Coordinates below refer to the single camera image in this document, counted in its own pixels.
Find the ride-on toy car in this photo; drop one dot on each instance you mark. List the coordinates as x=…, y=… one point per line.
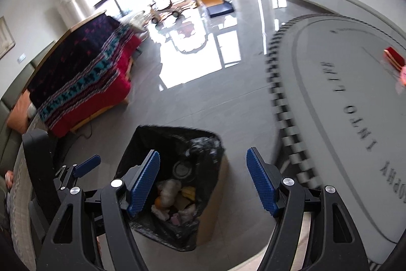
x=163, y=13

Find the round black lid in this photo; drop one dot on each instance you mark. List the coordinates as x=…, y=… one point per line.
x=183, y=170

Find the green sofa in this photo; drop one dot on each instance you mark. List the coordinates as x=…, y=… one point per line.
x=12, y=118

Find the white standing air conditioner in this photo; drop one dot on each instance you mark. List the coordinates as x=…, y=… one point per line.
x=71, y=6

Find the white wall switch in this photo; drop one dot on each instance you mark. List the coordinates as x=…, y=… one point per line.
x=21, y=58

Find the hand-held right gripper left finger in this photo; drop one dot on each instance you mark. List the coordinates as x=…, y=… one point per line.
x=144, y=182

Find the framed wall picture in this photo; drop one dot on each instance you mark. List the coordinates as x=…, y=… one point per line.
x=5, y=37

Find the wooden bed frame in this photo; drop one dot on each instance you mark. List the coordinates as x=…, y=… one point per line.
x=92, y=114

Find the orange cushion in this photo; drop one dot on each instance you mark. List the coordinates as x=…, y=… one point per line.
x=20, y=115

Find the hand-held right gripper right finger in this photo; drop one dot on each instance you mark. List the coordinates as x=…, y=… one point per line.
x=261, y=182

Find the crumpled white tissue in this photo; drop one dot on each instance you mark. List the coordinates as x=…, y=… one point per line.
x=159, y=213
x=190, y=211

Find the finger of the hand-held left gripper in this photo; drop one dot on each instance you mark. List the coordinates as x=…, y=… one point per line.
x=87, y=164

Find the small orange fruit peel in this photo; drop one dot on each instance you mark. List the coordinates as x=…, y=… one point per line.
x=157, y=202

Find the round grey table checkered rim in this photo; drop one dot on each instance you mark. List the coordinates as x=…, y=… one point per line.
x=333, y=83

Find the black trash bag bin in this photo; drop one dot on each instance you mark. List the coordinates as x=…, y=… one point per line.
x=142, y=144

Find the small red box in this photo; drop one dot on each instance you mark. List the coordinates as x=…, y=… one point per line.
x=395, y=56

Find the cardboard box bin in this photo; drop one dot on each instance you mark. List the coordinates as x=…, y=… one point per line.
x=215, y=210

